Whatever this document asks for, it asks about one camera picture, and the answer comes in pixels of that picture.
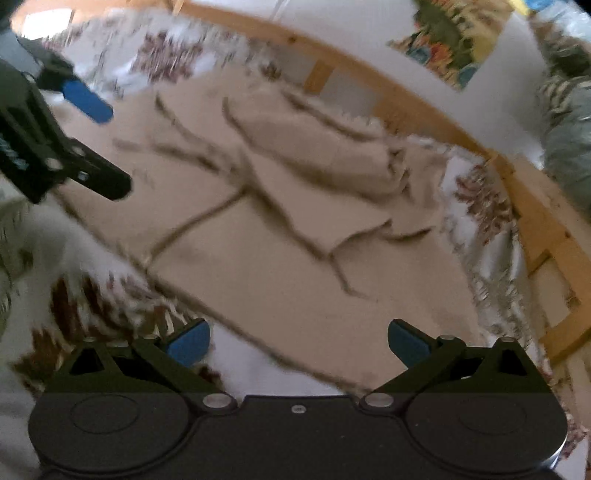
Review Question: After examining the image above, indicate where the floral duvet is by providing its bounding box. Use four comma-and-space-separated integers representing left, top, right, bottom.
0, 9, 587, 480

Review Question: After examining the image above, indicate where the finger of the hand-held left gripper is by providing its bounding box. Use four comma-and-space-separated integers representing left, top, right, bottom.
47, 136, 133, 201
18, 39, 114, 125

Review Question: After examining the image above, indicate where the beige hooded jacket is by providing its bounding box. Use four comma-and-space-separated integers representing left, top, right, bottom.
55, 74, 481, 393

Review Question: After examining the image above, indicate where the wooden bed frame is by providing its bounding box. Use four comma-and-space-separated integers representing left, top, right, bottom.
11, 0, 591, 365

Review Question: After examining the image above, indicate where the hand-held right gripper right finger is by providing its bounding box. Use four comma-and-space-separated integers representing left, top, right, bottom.
359, 318, 539, 413

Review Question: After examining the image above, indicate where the plastic bag of clothes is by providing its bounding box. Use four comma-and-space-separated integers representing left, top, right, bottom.
531, 0, 591, 185

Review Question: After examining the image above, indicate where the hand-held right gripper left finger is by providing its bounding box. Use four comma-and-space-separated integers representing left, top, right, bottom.
59, 319, 236, 414

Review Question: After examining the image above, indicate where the landscape wall poster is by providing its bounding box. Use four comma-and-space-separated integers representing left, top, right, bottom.
387, 0, 514, 92

